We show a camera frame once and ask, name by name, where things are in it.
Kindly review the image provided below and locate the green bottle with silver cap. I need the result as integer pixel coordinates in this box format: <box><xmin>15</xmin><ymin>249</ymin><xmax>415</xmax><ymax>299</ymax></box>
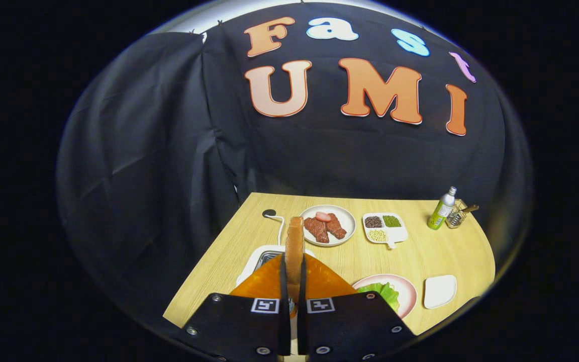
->
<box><xmin>427</xmin><ymin>187</ymin><xmax>457</xmax><ymax>231</ymax></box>

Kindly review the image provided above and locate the metal wire holder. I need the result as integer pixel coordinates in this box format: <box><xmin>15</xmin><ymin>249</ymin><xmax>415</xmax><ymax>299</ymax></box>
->
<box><xmin>445</xmin><ymin>199</ymin><xmax>468</xmax><ymax>229</ymax></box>

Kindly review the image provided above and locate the toasted bread slice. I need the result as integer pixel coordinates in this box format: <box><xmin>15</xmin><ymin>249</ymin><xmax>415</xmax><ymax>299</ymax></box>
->
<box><xmin>285</xmin><ymin>217</ymin><xmax>305</xmax><ymax>302</ymax></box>

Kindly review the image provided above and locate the white toaster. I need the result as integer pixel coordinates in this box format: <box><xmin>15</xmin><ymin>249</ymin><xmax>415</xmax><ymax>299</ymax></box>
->
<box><xmin>236</xmin><ymin>245</ymin><xmax>316</xmax><ymax>287</ymax></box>

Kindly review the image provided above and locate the white toaster cable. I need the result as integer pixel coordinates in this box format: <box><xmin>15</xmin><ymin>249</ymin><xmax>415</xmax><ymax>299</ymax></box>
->
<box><xmin>264</xmin><ymin>214</ymin><xmax>287</xmax><ymax>247</ymax></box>

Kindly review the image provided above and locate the green lettuce leaf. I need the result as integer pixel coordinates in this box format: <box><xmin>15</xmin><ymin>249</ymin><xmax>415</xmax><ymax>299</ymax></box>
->
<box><xmin>357</xmin><ymin>282</ymin><xmax>401</xmax><ymax>312</ymax></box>

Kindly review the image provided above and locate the white square plate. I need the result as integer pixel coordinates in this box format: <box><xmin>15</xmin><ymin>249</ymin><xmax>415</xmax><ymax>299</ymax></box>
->
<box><xmin>423</xmin><ymin>275</ymin><xmax>457</xmax><ymax>309</ymax></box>

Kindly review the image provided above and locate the black backdrop cloth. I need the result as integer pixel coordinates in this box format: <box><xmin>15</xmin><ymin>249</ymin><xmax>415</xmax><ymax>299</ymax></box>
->
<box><xmin>56</xmin><ymin>3</ymin><xmax>534</xmax><ymax>322</ymax></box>

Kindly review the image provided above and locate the brown meat slice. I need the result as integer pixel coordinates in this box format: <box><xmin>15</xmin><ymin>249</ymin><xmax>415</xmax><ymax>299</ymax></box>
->
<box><xmin>326</xmin><ymin>213</ymin><xmax>348</xmax><ymax>240</ymax></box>
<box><xmin>304</xmin><ymin>217</ymin><xmax>330</xmax><ymax>244</ymax></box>

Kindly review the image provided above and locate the white round plate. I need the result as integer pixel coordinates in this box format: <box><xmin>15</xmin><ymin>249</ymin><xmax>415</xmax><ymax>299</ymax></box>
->
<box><xmin>299</xmin><ymin>205</ymin><xmax>357</xmax><ymax>247</ymax></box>

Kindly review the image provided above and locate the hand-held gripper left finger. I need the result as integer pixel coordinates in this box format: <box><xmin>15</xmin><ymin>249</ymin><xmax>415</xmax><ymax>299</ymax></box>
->
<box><xmin>179</xmin><ymin>254</ymin><xmax>293</xmax><ymax>362</ymax></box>

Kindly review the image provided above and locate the pink plate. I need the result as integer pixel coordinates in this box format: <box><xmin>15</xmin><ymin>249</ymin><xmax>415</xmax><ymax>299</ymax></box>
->
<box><xmin>352</xmin><ymin>274</ymin><xmax>418</xmax><ymax>320</ymax></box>

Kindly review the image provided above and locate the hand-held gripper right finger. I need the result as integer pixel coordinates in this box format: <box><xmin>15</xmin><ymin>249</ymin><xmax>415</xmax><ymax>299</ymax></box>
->
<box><xmin>297</xmin><ymin>254</ymin><xmax>416</xmax><ymax>362</ymax></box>

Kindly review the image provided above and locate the white divided dish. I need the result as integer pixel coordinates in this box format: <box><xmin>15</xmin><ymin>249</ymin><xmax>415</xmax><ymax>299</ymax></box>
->
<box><xmin>362</xmin><ymin>212</ymin><xmax>409</xmax><ymax>249</ymax></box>

